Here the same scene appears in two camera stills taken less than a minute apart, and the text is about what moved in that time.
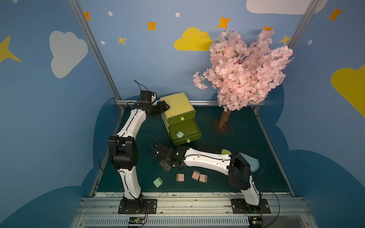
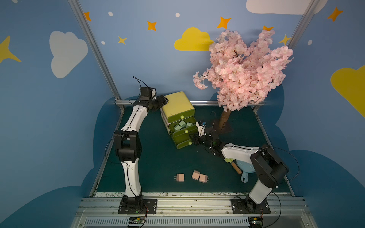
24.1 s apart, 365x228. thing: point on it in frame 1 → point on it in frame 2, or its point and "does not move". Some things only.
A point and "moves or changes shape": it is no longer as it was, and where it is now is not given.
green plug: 179,134 → 183,124
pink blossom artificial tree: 244,72 does not move
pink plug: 180,177 does not move
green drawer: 185,131 moves or changes shape
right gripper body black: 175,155 → 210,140
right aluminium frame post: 304,21 does not move
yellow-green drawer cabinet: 179,118 does not move
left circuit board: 136,221 does not move
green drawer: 181,117 does not move
